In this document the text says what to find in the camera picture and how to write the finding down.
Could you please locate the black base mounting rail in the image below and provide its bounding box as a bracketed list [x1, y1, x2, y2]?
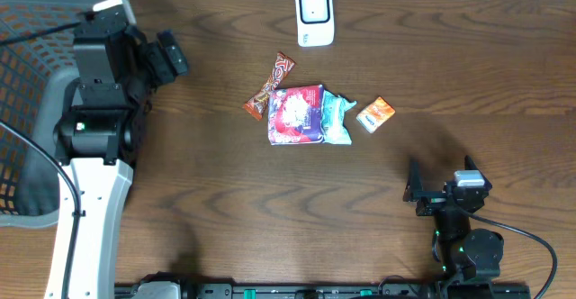
[114, 281, 532, 299]

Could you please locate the small orange carton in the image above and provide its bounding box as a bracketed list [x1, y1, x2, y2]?
[356, 96, 395, 133]

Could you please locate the grey plastic mesh basket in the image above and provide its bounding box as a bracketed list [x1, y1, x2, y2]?
[0, 0, 136, 229]

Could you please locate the red blue noodle packet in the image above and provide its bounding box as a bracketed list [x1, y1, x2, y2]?
[267, 85, 324, 145]

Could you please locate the red Top chocolate bar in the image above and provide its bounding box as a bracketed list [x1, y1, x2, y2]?
[243, 51, 296, 121]

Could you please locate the teal white snack packet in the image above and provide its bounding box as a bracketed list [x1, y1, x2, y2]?
[321, 90, 356, 145]

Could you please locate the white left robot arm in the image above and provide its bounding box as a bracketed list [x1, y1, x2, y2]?
[45, 5, 188, 298]

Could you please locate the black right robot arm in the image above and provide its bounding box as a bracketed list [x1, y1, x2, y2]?
[403, 157, 503, 284]

